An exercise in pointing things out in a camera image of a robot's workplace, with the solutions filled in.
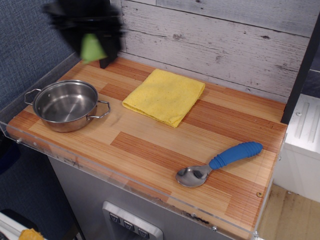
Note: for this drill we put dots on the black left vertical post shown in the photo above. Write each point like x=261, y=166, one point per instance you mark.
x=110, y=26

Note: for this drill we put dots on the stainless steel pot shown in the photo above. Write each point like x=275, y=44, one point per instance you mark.
x=67, y=105

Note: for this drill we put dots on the green toy guava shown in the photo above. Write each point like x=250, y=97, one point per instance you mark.
x=91, y=49

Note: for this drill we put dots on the black right vertical post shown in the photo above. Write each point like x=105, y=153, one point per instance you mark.
x=302, y=73

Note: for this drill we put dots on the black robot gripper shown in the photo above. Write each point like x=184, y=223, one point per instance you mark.
x=74, y=18

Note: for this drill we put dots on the blue handled metal spoon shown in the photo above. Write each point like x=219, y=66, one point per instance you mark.
x=195, y=176

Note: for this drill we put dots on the grey cabinet with dispenser panel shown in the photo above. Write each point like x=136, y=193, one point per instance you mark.
x=110, y=206

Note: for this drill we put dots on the clear acrylic table guard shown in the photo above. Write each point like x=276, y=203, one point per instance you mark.
x=131, y=160

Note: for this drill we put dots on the white side cabinet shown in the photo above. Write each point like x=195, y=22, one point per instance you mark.
x=298, y=167

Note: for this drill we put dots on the yellow folded cloth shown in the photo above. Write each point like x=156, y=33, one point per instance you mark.
x=165, y=97

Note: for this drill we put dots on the black vertical post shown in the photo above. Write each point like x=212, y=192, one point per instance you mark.
x=110, y=26
x=302, y=73

